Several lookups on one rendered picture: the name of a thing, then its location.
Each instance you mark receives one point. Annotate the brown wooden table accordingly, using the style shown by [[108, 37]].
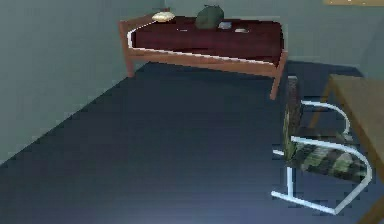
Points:
[[361, 100]]

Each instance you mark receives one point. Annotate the small grey flat object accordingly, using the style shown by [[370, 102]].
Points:
[[225, 25]]

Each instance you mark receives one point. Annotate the wooden bed with maroon cover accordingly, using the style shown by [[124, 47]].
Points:
[[206, 43]]

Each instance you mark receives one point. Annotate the green backpack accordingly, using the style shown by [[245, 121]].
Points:
[[208, 18]]

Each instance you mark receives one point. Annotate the white framed green patterned chair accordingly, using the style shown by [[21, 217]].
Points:
[[328, 160]]

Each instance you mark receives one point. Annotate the cream pillow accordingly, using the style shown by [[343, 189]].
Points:
[[163, 16]]

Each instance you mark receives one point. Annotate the small pale flat object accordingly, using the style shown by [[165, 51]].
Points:
[[241, 30]]

